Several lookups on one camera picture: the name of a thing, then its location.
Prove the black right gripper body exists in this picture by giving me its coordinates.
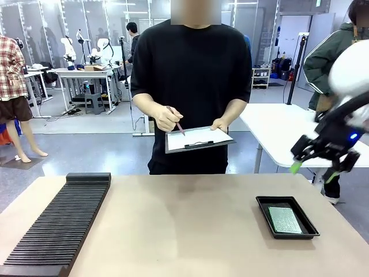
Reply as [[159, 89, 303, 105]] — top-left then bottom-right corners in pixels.
[[312, 113, 363, 159]]

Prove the grey clipboard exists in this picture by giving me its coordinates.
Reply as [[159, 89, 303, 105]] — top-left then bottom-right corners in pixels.
[[164, 126, 237, 155]]

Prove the person's left forearm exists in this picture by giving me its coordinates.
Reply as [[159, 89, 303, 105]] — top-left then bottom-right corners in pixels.
[[220, 99, 247, 128]]

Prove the person's right forearm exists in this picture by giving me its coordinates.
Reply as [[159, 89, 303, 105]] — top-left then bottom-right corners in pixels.
[[133, 92, 167, 121]]

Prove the dark grey slotted PCB rack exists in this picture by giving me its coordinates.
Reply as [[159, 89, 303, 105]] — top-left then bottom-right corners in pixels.
[[0, 172, 112, 277]]

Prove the person's left hand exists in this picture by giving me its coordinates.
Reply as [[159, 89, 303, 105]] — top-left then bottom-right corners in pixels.
[[209, 117, 231, 132]]

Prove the person's right hand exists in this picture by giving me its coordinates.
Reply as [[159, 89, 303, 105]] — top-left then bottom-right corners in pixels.
[[149, 104, 184, 133]]

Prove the large white table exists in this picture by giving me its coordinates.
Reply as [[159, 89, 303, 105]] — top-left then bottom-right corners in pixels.
[[239, 103, 369, 174]]

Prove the black plastic tray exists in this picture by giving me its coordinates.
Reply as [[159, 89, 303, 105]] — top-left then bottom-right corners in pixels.
[[255, 196, 321, 240]]

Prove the person in green jacket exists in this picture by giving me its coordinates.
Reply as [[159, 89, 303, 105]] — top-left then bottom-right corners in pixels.
[[302, 0, 369, 206]]

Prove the white low shelf unit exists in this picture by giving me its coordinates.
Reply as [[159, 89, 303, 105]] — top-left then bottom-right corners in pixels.
[[251, 66, 272, 90]]

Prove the black tripod with white head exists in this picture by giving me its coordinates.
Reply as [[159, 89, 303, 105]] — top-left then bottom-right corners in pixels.
[[286, 32, 310, 106]]

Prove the white paper sheet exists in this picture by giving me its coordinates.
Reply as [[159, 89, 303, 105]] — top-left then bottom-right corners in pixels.
[[167, 126, 234, 152]]

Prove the person in black t-shirt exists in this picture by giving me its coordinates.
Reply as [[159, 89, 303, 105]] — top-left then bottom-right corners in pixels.
[[130, 0, 253, 175]]

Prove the background person in black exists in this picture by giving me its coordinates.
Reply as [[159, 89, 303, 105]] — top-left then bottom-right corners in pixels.
[[125, 21, 141, 65]]

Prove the grey plastic stool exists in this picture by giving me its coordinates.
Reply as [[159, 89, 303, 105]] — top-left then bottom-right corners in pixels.
[[84, 92, 107, 115]]

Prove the white desk with robots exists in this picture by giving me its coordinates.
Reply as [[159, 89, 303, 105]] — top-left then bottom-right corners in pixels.
[[47, 64, 122, 115]]

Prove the white side desk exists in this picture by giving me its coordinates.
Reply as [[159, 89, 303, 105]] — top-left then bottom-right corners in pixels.
[[23, 66, 54, 118]]

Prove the mannequin in plaid shirt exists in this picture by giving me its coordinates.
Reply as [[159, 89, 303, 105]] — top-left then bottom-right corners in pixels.
[[0, 33, 49, 164]]

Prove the white desk leg frame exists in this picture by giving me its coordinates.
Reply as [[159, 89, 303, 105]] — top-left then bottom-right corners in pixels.
[[132, 114, 156, 137]]

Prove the thin black camera tripod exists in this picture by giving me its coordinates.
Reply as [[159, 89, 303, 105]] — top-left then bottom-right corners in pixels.
[[118, 36, 130, 85]]

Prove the white robot with black cable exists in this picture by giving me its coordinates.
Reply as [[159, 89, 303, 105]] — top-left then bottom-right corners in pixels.
[[87, 38, 115, 66]]

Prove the grey mannequin base plate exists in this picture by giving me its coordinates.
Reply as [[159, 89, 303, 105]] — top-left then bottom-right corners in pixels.
[[2, 157, 44, 171]]

